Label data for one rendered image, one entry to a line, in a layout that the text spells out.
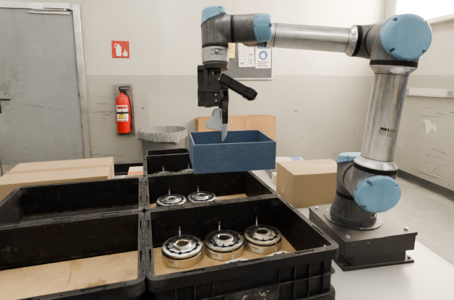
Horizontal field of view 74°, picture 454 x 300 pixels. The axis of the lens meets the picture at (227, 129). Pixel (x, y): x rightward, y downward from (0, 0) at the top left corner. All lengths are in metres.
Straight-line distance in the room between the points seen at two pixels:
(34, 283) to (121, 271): 0.18
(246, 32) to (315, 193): 0.86
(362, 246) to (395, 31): 0.62
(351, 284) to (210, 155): 0.57
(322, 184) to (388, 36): 0.78
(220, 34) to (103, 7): 3.26
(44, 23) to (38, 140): 1.35
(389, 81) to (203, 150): 0.52
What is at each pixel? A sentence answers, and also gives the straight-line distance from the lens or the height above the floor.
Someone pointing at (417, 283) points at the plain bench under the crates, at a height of 0.70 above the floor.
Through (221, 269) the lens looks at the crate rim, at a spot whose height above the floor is 0.93.
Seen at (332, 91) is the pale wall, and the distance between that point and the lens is 4.48.
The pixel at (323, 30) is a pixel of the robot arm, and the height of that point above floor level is 1.42.
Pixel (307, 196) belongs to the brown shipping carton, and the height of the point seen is 0.76.
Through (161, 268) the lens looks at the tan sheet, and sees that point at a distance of 0.81.
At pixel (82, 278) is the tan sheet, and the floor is 0.83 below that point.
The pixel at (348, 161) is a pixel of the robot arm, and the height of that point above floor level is 1.02.
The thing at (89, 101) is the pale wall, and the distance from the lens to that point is 4.02.
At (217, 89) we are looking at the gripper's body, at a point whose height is 1.25.
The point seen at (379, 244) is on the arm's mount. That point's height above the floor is 0.77.
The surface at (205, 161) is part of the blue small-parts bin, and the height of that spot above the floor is 1.09.
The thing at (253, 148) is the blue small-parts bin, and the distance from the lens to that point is 0.72.
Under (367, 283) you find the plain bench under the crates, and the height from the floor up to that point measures 0.70.
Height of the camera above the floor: 1.28
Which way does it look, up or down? 10 degrees down
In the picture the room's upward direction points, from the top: straight up
